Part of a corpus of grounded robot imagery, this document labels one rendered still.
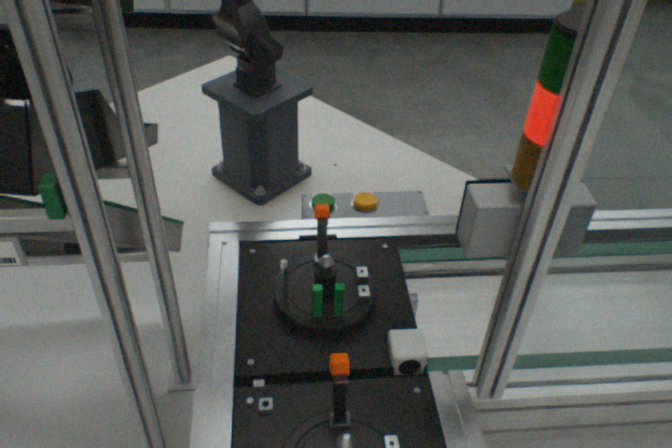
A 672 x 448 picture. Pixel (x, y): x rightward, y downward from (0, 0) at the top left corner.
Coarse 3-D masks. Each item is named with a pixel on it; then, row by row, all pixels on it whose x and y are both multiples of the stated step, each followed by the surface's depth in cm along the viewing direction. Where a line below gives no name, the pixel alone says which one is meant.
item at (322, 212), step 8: (320, 208) 85; (328, 208) 85; (320, 216) 85; (328, 216) 85; (320, 224) 84; (328, 224) 84; (320, 232) 86; (320, 240) 87; (320, 248) 87; (320, 256) 88
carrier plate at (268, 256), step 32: (256, 256) 92; (288, 256) 92; (352, 256) 93; (384, 256) 93; (256, 288) 87; (384, 288) 88; (256, 320) 83; (384, 320) 84; (256, 352) 79; (288, 352) 79; (320, 352) 79; (352, 352) 79; (384, 352) 80
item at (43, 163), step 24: (96, 96) 58; (0, 120) 47; (24, 120) 47; (96, 120) 58; (0, 144) 47; (24, 144) 47; (96, 144) 58; (120, 144) 64; (0, 168) 48; (24, 168) 48; (48, 168) 50; (96, 168) 59; (0, 192) 48; (24, 192) 48
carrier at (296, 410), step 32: (288, 384) 75; (320, 384) 76; (352, 384) 76; (384, 384) 76; (416, 384) 76; (256, 416) 72; (288, 416) 72; (320, 416) 70; (352, 416) 70; (384, 416) 73; (416, 416) 73
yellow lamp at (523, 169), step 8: (520, 144) 58; (528, 144) 56; (536, 144) 56; (520, 152) 58; (528, 152) 57; (536, 152) 56; (520, 160) 58; (528, 160) 57; (536, 160) 57; (512, 168) 60; (520, 168) 58; (528, 168) 58; (512, 176) 60; (520, 176) 59; (528, 176) 58; (520, 184) 59; (528, 184) 58
